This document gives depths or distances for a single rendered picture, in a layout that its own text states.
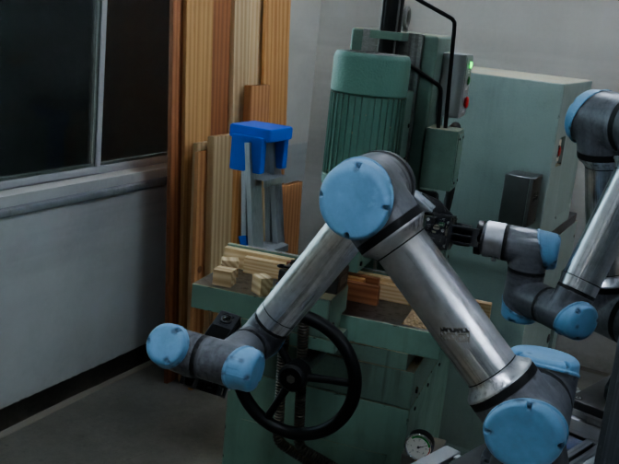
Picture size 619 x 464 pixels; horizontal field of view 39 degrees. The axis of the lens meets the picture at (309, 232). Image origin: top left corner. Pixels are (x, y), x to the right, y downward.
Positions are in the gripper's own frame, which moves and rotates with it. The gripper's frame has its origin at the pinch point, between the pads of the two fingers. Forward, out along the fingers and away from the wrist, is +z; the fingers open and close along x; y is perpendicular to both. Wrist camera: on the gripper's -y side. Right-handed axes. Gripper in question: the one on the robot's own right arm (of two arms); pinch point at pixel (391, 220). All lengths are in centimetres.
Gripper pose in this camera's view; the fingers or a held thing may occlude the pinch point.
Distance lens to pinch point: 190.2
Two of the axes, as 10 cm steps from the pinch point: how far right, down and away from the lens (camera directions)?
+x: -1.6, 9.8, 0.8
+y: -3.0, 0.3, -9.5
